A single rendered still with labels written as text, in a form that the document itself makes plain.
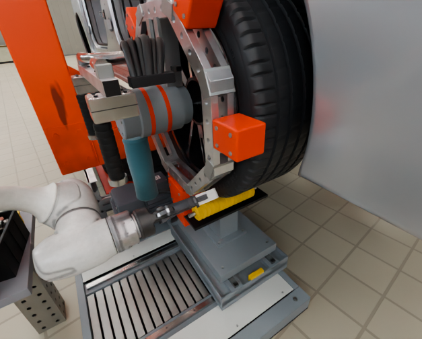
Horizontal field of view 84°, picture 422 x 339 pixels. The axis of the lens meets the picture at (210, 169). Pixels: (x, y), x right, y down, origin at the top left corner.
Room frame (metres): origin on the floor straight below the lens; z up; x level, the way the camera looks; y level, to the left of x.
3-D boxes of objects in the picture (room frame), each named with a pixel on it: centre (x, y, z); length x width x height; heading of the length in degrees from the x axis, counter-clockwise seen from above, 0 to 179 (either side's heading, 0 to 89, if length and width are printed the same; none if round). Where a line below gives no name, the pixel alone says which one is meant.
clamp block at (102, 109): (0.49, 0.19, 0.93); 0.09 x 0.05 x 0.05; 120
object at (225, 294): (0.83, -0.04, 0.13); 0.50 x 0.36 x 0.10; 30
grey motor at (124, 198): (0.99, 0.29, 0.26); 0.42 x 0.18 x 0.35; 120
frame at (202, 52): (0.74, 0.10, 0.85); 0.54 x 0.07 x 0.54; 30
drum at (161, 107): (0.70, 0.16, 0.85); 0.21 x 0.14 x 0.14; 120
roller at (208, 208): (0.69, -0.04, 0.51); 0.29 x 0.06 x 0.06; 120
